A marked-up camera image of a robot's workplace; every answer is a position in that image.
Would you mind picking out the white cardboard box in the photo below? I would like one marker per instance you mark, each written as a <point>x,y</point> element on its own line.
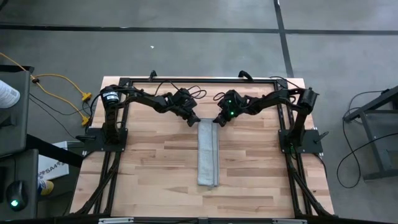
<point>53,171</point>

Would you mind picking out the black slanted bar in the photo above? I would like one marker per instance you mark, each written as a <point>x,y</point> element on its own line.
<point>53,151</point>

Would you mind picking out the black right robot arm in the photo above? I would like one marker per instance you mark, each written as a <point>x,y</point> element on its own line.
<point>273,97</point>

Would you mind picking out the silver frame bracket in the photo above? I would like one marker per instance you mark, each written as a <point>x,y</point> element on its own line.
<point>115,220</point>
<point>289,221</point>

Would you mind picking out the black metal stand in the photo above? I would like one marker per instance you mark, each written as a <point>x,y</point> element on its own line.
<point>370,104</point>

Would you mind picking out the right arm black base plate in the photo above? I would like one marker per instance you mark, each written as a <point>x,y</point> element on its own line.
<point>311,140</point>

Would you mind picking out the dark grey desk panel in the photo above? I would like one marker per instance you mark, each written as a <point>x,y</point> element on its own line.
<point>15,130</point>
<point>31,174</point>

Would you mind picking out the white printed container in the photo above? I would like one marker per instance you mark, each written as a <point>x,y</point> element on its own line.
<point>7,95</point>

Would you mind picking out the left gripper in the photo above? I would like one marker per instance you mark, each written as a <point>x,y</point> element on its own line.
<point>183,102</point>

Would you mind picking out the grey waffle microfiber towel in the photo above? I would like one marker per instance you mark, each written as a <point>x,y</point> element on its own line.
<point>207,152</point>

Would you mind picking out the person's yellow white shoe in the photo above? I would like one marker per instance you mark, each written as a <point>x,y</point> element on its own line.
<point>46,187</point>

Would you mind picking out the black computer mouse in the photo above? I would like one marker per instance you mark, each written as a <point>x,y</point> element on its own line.
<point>17,193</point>

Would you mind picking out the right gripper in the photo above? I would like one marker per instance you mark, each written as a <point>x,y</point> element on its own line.
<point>233,104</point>

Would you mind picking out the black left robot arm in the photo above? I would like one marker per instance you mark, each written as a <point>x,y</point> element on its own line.
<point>146,100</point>

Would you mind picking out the black aluminium table frame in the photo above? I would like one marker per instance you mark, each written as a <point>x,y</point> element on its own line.
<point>186,80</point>

